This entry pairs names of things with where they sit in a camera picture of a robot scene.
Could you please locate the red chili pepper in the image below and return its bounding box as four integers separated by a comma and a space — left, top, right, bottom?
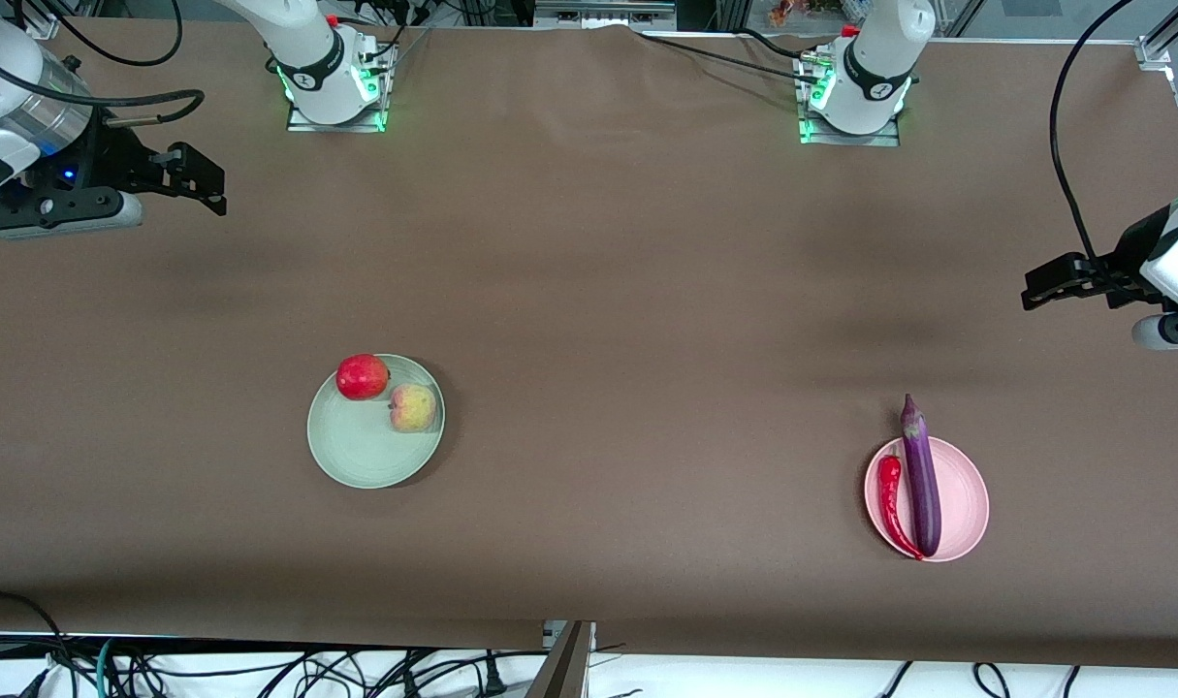
876, 453, 925, 561

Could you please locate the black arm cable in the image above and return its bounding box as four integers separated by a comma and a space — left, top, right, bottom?
0, 0, 207, 132
1050, 0, 1142, 292

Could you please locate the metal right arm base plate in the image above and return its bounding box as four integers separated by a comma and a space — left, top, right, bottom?
286, 95, 389, 134

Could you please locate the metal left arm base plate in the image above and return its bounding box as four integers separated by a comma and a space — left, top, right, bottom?
799, 114, 902, 148

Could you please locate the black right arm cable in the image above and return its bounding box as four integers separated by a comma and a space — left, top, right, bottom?
0, 0, 207, 132

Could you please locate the long black base cable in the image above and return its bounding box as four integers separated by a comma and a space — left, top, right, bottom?
637, 32, 814, 80

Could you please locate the red apple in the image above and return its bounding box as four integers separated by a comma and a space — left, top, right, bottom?
335, 354, 391, 401

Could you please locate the grey metal device box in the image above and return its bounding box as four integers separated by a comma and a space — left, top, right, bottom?
533, 0, 678, 30

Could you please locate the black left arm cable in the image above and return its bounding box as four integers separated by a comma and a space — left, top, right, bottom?
1050, 0, 1142, 292

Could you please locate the black looped floor cable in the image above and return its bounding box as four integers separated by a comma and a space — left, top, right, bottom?
0, 590, 76, 698

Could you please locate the pink plate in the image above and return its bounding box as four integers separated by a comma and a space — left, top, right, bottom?
864, 435, 990, 563

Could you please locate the brown table cloth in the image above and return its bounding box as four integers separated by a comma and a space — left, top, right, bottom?
0, 17, 1178, 670

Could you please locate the aluminium frame corner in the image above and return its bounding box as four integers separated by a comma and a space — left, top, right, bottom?
1136, 0, 1178, 71

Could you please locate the aluminium profile post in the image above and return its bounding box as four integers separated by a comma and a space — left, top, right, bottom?
525, 620, 597, 698

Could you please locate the yellow-pink peach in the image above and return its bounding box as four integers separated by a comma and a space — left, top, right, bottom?
388, 383, 439, 433

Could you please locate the light green plate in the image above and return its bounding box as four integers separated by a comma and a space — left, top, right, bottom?
307, 354, 447, 490

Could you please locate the purple eggplant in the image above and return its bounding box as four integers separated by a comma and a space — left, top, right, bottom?
899, 393, 942, 557

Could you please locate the short black base cable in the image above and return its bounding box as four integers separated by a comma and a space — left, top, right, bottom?
739, 27, 817, 57

